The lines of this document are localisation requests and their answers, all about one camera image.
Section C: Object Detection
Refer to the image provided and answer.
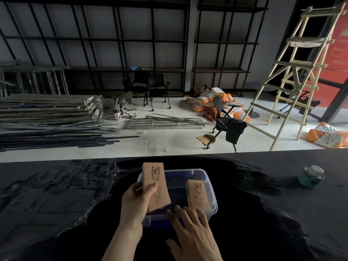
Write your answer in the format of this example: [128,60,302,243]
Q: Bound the person's left hand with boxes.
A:
[119,182,158,235]

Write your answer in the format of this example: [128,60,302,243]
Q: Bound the person's right hand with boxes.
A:
[165,205,224,261]

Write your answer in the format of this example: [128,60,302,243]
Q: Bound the tan paper packet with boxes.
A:
[185,179,212,215]
[142,162,172,214]

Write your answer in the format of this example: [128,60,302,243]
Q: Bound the person's left forearm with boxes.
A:
[101,226,143,261]

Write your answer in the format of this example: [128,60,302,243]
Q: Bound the clear plastic storage box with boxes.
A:
[137,168,218,231]

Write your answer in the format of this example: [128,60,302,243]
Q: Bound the black table cover sheet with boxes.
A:
[0,149,348,261]

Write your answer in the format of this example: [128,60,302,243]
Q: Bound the brown cardboard piece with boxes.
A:
[197,134,217,146]

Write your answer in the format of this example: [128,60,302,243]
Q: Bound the caster wheel assembly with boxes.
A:
[111,91,138,120]

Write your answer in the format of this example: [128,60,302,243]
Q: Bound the black garment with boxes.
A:
[225,118,248,144]

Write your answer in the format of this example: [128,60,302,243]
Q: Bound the pile of orange white sacks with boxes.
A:
[185,86,252,123]

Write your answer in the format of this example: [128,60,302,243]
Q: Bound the black wheeled office chair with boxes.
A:
[206,95,248,153]

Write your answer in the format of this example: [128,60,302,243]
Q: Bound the brown cardboard box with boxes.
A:
[194,84,209,97]

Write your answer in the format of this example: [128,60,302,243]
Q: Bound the pile of metal rods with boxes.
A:
[0,119,140,152]

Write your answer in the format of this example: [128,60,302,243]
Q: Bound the green tape roll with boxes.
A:
[297,165,326,189]

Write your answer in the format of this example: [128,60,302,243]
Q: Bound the orange white sack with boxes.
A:
[306,122,348,149]

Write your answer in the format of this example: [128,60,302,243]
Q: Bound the wide black metal shelf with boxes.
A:
[0,0,191,98]

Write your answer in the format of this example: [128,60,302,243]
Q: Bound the black chair with red trim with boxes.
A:
[277,90,321,120]

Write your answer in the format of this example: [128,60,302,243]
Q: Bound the leaning metal scaffold frames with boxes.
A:
[0,60,70,96]

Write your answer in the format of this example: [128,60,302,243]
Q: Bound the narrow black metal shelf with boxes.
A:
[191,0,270,98]

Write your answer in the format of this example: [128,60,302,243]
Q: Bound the wooden step ladder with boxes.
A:
[243,2,347,152]

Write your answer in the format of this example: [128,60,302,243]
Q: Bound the red door panel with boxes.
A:
[307,12,348,126]

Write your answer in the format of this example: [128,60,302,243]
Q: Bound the flat metal grate frame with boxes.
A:
[127,113,216,130]

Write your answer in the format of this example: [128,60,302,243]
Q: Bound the round black pedestal table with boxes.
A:
[244,82,276,119]

